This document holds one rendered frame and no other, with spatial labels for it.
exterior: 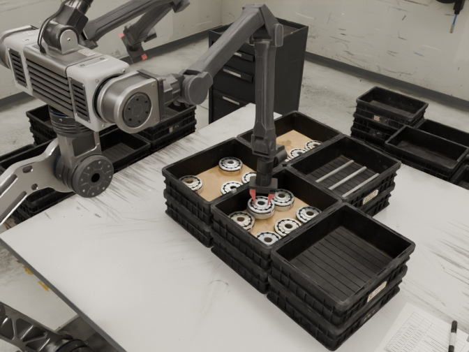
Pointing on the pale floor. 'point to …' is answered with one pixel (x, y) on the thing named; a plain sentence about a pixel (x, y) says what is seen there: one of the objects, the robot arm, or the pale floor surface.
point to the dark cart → (235, 100)
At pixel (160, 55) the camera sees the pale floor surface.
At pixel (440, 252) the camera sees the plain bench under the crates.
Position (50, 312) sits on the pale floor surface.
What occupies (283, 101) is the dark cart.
